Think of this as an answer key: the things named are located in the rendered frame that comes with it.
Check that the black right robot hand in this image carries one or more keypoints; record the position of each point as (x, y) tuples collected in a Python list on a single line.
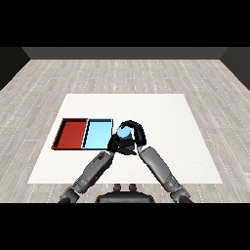
[(139, 133)]

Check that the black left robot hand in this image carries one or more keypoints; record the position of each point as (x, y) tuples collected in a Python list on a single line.
[(117, 146)]

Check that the small blue can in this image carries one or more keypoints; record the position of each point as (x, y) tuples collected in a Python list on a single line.
[(124, 132)]

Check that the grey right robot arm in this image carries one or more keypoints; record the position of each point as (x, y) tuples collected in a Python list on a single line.
[(161, 172)]

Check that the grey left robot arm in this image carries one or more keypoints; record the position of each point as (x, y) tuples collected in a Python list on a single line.
[(91, 174)]

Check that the light blue shallow open box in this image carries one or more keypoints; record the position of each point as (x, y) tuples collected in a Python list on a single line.
[(97, 134)]

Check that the red shallow open box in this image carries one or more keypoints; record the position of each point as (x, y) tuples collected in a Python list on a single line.
[(71, 134)]

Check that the dark grey robot body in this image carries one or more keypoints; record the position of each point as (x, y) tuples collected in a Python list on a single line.
[(124, 196)]

